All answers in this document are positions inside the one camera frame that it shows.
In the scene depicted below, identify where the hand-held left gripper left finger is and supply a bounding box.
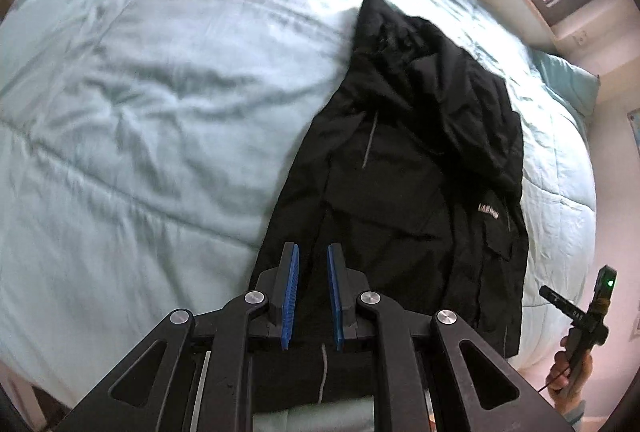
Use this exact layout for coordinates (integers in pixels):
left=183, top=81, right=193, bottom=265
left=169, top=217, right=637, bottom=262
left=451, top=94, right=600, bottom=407
left=52, top=241, right=301, bottom=432

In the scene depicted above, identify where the black hooded jacket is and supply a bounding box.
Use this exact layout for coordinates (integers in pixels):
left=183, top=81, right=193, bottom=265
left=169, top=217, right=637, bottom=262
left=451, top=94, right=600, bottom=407
left=249, top=0, right=532, bottom=416

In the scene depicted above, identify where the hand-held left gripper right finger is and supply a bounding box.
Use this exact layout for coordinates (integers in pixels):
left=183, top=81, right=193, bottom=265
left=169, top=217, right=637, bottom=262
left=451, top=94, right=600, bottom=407
left=326, top=242, right=577, bottom=432

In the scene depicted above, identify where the light blue quilt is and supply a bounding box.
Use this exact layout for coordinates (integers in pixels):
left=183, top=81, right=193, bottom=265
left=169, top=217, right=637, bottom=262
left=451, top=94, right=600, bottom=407
left=0, top=0, right=599, bottom=432

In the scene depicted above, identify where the person's right hand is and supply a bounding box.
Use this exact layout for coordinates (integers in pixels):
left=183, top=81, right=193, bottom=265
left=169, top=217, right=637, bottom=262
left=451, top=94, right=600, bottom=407
left=547, top=336, right=595, bottom=412

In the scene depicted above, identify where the light blue pillow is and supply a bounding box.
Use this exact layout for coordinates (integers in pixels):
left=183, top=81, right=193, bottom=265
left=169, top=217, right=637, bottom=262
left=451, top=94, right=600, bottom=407
left=529, top=50, right=600, bottom=117

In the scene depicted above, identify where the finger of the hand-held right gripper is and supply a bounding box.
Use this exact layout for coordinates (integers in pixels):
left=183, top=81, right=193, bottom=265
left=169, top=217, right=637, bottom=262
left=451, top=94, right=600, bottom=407
left=539, top=285, right=586, bottom=320

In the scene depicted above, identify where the person's right forearm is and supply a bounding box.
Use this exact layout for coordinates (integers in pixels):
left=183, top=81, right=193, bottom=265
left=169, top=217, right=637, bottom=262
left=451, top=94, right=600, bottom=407
left=556, top=399, right=587, bottom=426

